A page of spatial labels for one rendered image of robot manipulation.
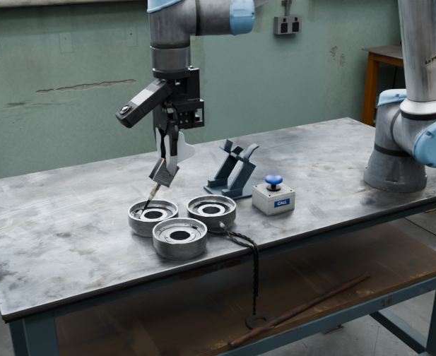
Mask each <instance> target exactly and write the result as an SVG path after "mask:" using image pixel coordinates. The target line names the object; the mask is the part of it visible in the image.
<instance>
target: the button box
mask: <svg viewBox="0 0 436 356"><path fill-rule="evenodd" d="M252 205H254V206H255V207H257V208H258V209H259V210H260V211H262V212H263V213H265V214H266V215H267V216H270V215H275V214H278V213H283V212H286V211H290V210H295V191H294V190H292V189H291V188H290V187H288V186H286V185H285V184H283V183H281V184H277V185H276V188H271V184H267V183H265V184H259V185H256V186H252Z"/></svg>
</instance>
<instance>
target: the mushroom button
mask: <svg viewBox="0 0 436 356"><path fill-rule="evenodd" d="M265 182H266V183H267V184H271V188H276V185H277V184H281V183H282V182H283V178H282V176H280V175H277V174H270V175H267V176H266V177H265Z"/></svg>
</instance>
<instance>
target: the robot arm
mask: <svg viewBox="0 0 436 356"><path fill-rule="evenodd" d="M269 1H271V0H148V10H147V12H148V19H149V30H150V42H151V66H152V67H153V77H155V78H157V79H156V80H154V81H153V82H152V83H151V84H150V85H149V86H148V87H146V88H145V89H144V90H142V91H141V92H140V93H139V94H138V95H137V96H136V97H134V98H133V99H132V100H131V101H129V102H128V103H127V104H126V105H125V106H123V107H122V108H121V109H120V110H119V111H118V112H116V113H115V116H116V118H117V119H118V120H119V122H120V123H121V124H123V125H124V126H125V127H126V128H129V129H130V128H131V127H132V126H134V125H135V124H136V123H137V122H139V121H140V120H141V119H142V118H144V117H145V116H146V115H147V114H148V113H149V112H150V111H151V110H153V130H154V135H155V143H156V145H157V149H158V154H159V157H161V158H164V159H166V168H167V170H168V171H169V173H170V174H171V175H172V176H174V175H175V172H176V169H177V164H178V163H179V162H181V161H183V160H186V159H187V158H190V157H191V156H193V155H194V154H195V147H194V146H192V145H189V144H187V143H185V141H184V134H183V133H182V132H180V131H178V129H193V128H197V127H202V126H205V125H204V101H203V100H201V99H200V80H199V69H195V68H194V67H193V66H191V45H190V36H207V35H239V34H247V33H249V32H251V31H252V28H253V26H254V9H255V8H256V7H258V6H260V5H262V4H265V3H267V2H269ZM398 3H399V18H400V26H401V41H402V49H403V64H404V72H405V79H406V89H394V90H385V91H384V92H382V93H381V94H380V96H379V104H378V105H377V107H378V110H377V123H376V130H375V143H374V149H373V151H372V154H371V156H370V159H369V161H368V164H367V165H366V167H365V169H364V175H363V179H364V181H365V182H366V183H367V184H368V185H370V186H372V187H374V188H376V189H380V190H382V191H389V192H395V193H411V192H416V191H420V190H422V189H424V188H425V187H426V184H427V179H428V175H427V172H426V171H425V165H426V166H428V167H432V168H436V0H398ZM201 108H202V121H200V117H199V116H198V115H195V112H197V109H201Z"/></svg>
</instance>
